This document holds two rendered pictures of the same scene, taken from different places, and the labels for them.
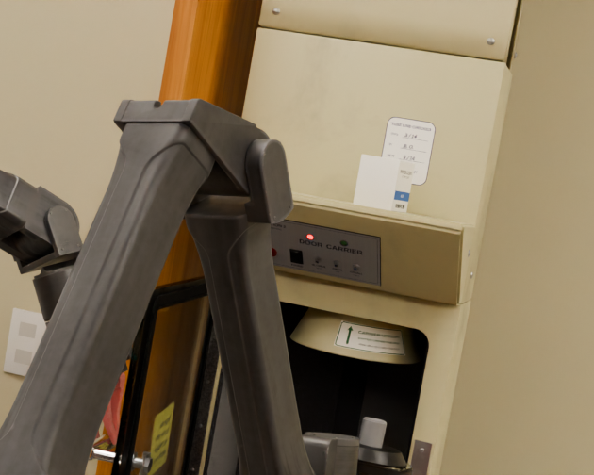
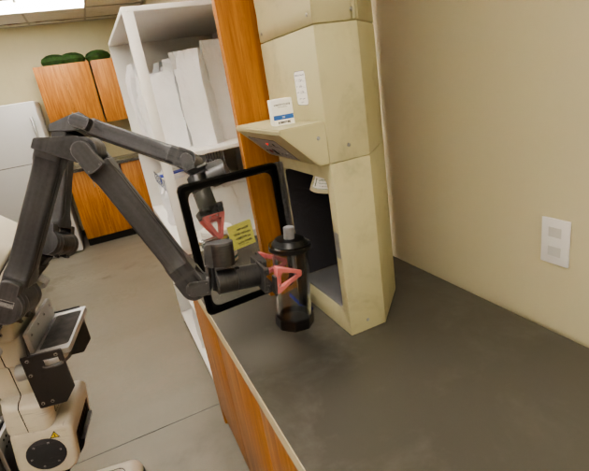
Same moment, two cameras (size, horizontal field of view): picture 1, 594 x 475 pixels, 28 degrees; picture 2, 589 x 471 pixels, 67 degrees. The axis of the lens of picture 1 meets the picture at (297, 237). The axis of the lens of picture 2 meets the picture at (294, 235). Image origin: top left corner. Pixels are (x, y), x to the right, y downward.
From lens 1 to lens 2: 1.23 m
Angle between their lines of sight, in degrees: 55
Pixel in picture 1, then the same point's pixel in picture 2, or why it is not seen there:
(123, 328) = (31, 225)
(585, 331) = (518, 148)
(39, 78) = not seen: hidden behind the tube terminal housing
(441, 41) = (295, 23)
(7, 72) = not seen: hidden behind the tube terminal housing
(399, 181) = (275, 110)
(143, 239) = (31, 193)
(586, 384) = (523, 182)
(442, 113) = (304, 64)
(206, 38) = (242, 59)
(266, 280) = (120, 192)
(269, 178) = (79, 157)
